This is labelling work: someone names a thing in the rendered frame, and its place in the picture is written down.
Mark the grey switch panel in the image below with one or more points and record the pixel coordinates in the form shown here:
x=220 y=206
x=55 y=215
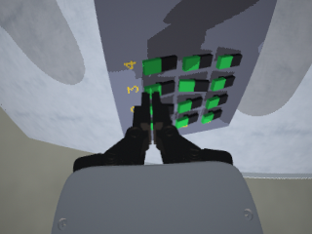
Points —
x=149 y=44

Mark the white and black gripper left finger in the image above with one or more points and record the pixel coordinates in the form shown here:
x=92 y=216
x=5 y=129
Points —
x=126 y=152

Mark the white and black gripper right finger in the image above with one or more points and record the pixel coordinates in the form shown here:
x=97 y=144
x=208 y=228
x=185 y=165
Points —
x=178 y=149

